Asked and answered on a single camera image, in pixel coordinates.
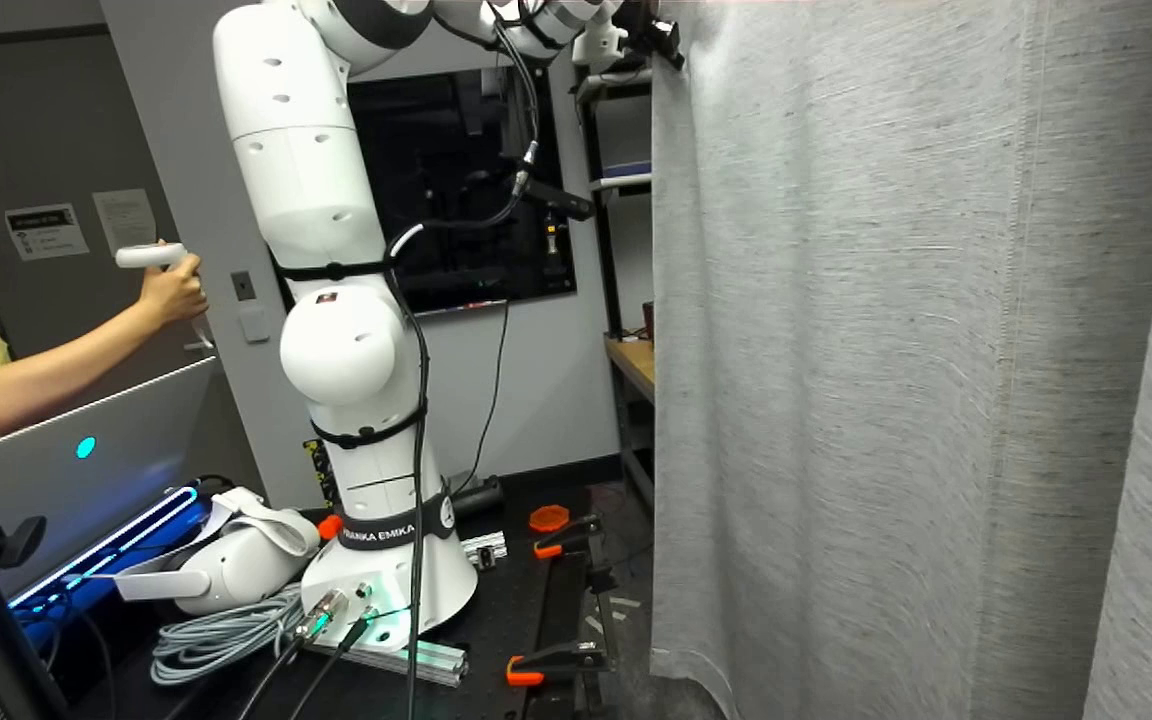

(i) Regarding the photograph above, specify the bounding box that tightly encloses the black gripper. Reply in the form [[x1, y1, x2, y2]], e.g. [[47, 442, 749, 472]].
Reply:
[[612, 0, 684, 68]]

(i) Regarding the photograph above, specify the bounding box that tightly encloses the grey fabric curtain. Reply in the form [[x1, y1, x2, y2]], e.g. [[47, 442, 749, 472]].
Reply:
[[652, 0, 1152, 720]]

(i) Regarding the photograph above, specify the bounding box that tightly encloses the white handheld controller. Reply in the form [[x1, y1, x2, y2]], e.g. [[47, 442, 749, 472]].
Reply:
[[112, 244, 186, 270]]

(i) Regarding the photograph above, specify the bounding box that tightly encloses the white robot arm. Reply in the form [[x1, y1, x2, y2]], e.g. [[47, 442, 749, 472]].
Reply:
[[212, 0, 480, 637]]

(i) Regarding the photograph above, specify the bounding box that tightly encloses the person's forearm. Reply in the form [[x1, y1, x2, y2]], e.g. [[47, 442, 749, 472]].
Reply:
[[0, 302, 158, 437]]

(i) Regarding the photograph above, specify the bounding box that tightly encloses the person's hand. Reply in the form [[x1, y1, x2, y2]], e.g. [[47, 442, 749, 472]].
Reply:
[[135, 257, 209, 328]]

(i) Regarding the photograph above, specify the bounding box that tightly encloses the metal shelf rack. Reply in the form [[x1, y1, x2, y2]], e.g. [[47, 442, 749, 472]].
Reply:
[[571, 68, 652, 334]]

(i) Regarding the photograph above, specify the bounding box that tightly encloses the wooden top workbench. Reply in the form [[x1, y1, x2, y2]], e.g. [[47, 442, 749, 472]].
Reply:
[[603, 334, 657, 502]]

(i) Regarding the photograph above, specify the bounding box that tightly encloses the orange black clamp rear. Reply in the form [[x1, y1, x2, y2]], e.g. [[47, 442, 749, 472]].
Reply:
[[526, 502, 598, 561]]

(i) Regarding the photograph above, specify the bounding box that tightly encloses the orange black clamp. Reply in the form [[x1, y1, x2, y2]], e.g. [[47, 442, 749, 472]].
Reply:
[[503, 640, 606, 691], [526, 502, 598, 561]]

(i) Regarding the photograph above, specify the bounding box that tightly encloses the orange black clamp front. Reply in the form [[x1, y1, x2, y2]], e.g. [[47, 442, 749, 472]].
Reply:
[[503, 640, 606, 691]]

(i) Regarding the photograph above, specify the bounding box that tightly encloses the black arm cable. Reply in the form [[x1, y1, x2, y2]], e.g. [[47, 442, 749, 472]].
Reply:
[[380, 25, 566, 720]]

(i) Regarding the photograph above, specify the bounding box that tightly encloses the black wall screen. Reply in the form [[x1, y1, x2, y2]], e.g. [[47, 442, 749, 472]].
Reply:
[[349, 68, 575, 313]]

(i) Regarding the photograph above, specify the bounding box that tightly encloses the coiled grey cable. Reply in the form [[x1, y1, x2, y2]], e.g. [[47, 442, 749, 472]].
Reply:
[[146, 593, 307, 686]]

